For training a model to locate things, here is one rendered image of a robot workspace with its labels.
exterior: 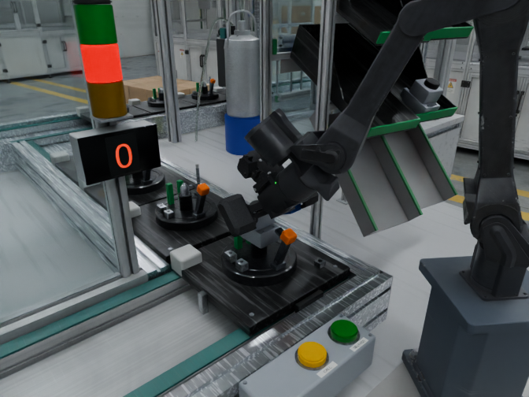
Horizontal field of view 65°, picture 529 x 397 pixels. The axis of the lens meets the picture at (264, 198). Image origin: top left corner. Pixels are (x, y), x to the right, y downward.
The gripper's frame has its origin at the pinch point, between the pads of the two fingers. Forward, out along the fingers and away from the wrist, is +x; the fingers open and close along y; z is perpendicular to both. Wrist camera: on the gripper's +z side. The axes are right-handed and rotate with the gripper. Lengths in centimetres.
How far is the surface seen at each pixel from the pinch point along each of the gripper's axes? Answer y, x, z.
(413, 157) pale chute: -46.8, -1.6, -2.0
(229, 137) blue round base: -52, 69, 43
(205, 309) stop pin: 12.8, 8.6, -10.9
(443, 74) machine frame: -164, 38, 36
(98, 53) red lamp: 20.0, -11.9, 26.4
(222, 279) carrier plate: 8.1, 7.4, -7.7
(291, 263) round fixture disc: -2.5, 1.2, -10.7
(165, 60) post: -42, 70, 82
